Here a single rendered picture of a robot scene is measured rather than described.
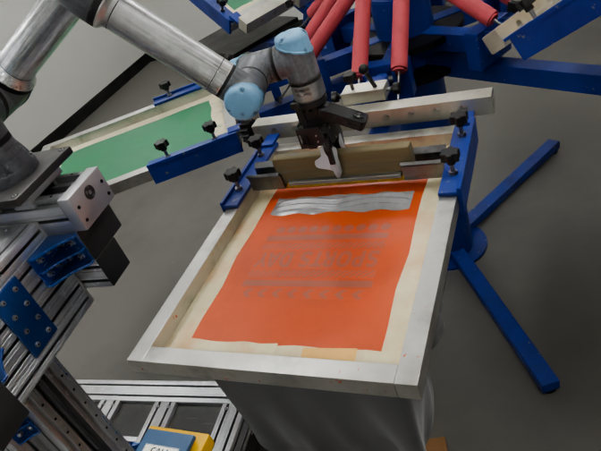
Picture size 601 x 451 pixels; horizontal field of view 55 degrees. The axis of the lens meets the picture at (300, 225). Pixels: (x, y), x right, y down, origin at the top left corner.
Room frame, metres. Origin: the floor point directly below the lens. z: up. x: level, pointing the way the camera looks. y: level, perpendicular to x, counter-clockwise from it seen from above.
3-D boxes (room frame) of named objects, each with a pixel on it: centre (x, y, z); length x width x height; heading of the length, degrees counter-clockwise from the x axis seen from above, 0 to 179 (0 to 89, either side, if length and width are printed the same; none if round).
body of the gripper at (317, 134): (1.25, -0.12, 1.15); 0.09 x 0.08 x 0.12; 58
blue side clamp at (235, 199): (1.40, 0.07, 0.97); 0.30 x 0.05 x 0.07; 148
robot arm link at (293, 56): (1.24, -0.13, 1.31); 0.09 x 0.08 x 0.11; 72
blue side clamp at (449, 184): (1.11, -0.40, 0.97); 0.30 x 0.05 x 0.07; 148
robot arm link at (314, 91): (1.24, -0.13, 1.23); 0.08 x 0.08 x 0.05
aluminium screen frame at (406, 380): (1.05, -0.04, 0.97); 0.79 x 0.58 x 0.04; 148
